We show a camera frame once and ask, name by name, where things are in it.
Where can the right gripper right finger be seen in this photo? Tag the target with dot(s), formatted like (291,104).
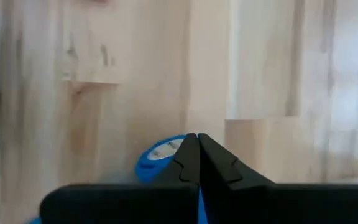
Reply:
(291,205)

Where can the blue bandage roll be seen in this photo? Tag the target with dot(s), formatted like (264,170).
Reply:
(149,168)

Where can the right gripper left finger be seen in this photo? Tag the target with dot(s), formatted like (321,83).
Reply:
(120,205)

